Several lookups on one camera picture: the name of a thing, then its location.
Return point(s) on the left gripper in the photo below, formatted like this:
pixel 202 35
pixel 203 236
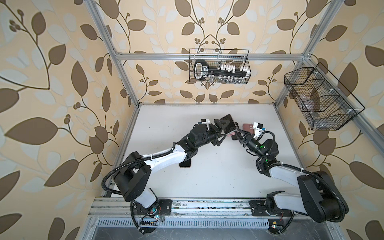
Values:
pixel 216 133

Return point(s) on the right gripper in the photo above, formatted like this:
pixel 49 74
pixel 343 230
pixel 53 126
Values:
pixel 246 139

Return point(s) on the phone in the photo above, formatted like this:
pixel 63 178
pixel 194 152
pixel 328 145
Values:
pixel 185 164
pixel 237 129
pixel 231 127

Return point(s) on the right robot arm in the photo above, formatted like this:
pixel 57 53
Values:
pixel 319 198

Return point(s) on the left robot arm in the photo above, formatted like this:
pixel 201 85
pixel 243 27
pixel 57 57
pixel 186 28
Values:
pixel 130 179

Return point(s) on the socket set on black rail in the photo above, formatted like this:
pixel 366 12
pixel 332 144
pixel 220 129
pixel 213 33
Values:
pixel 203 71

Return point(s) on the back wire basket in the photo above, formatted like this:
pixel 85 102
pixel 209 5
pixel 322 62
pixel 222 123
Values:
pixel 237 57

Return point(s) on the wire basket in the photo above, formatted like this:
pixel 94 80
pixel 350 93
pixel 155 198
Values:
pixel 326 103
pixel 237 57

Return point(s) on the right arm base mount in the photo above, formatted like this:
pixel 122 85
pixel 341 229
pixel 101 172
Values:
pixel 280 219

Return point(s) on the right wire basket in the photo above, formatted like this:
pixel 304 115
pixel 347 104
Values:
pixel 326 103

